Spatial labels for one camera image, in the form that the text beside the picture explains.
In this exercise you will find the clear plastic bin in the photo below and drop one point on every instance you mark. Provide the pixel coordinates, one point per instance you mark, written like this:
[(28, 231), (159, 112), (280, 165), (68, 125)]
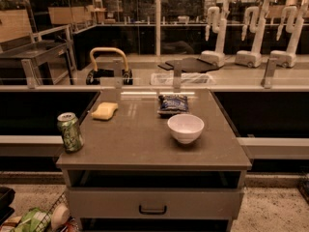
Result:
[(187, 78)]

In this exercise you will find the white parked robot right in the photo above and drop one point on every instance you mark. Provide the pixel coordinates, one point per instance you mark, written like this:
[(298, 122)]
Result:
[(291, 20)]

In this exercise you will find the black floor mat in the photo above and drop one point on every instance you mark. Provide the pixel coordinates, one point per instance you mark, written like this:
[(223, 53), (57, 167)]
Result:
[(189, 65)]

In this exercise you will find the yellow handled black cart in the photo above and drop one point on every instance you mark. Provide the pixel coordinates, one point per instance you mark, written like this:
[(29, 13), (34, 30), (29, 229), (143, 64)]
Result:
[(121, 72)]

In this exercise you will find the black drawer handle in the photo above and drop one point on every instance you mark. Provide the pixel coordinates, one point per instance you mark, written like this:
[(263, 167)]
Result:
[(152, 211)]

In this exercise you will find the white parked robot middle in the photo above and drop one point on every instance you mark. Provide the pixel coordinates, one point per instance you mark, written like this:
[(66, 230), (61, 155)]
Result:
[(255, 22)]

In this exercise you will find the grey side table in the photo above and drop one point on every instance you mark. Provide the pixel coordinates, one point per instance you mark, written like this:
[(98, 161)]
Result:
[(47, 60)]

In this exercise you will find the white cup in basket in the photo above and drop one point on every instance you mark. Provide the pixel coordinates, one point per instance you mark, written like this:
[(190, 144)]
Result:
[(60, 216)]

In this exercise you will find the white bowl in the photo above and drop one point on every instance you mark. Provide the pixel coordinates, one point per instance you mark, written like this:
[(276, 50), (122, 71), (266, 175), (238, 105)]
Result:
[(185, 128)]

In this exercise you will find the wooden planter box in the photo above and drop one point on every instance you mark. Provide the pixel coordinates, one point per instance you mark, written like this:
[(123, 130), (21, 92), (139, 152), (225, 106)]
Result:
[(70, 15)]

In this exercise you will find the blue chip bag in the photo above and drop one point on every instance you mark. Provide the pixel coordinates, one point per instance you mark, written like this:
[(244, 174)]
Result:
[(172, 104)]

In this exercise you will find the white parked robot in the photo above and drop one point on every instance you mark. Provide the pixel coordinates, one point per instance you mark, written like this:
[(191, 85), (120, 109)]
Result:
[(217, 23), (291, 20), (255, 22)]

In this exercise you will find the wire basket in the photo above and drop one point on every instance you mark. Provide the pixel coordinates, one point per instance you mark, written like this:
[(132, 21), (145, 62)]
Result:
[(41, 221)]

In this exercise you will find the yellow sponge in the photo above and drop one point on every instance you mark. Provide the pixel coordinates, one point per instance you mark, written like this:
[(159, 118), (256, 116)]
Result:
[(105, 111)]

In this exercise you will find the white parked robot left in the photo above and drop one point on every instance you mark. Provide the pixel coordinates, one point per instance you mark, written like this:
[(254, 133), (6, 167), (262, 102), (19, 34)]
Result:
[(217, 23)]

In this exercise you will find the grey drawer cabinet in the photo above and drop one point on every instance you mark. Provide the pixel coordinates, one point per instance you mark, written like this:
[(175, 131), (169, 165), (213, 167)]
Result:
[(135, 150)]

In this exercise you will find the green soda can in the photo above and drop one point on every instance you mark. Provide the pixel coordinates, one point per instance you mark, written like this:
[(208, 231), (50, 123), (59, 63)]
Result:
[(68, 125)]

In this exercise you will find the grey middle drawer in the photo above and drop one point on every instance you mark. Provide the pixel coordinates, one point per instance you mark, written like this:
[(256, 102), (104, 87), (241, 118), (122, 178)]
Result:
[(124, 203)]

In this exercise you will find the green snack bag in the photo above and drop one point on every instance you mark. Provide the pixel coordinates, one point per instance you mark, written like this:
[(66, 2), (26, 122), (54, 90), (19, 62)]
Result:
[(25, 223)]

